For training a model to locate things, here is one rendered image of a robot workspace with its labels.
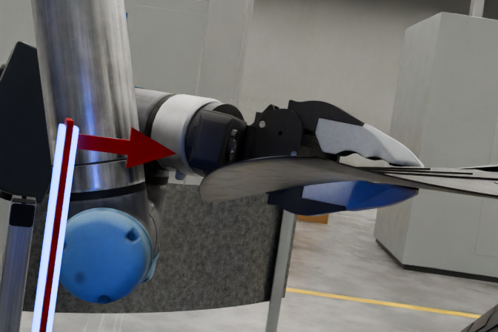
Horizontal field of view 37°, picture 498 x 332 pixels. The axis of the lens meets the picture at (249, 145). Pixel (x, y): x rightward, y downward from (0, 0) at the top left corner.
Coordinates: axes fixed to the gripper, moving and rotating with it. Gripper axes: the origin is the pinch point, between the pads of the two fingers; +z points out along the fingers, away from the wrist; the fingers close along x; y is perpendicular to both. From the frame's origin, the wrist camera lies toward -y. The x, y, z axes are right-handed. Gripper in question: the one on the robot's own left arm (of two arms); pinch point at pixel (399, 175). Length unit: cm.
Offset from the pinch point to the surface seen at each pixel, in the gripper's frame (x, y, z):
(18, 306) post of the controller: 25, 10, -51
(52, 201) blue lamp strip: 6.0, -24.3, -8.9
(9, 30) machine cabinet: -71, 328, -526
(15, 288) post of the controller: 23, 9, -51
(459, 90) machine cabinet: -102, 557, -213
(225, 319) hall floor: 88, 295, -219
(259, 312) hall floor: 84, 326, -217
